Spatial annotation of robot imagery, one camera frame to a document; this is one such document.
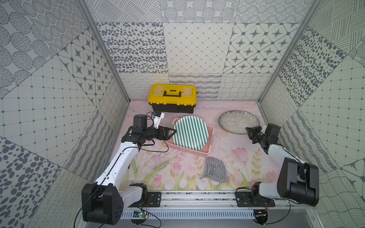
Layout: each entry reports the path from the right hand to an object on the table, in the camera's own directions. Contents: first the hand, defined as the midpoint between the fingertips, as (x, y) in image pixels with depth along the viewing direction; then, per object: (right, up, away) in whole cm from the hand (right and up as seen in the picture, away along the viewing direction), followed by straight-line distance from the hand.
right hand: (245, 128), depth 90 cm
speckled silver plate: (-3, +4, +8) cm, 9 cm away
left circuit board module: (-62, -43, -20) cm, 78 cm away
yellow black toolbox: (-49, +20, +11) cm, 54 cm away
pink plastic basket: (-28, -14, -7) cm, 32 cm away
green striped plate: (-35, -4, +5) cm, 35 cm away
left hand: (-49, +2, -11) cm, 50 cm away
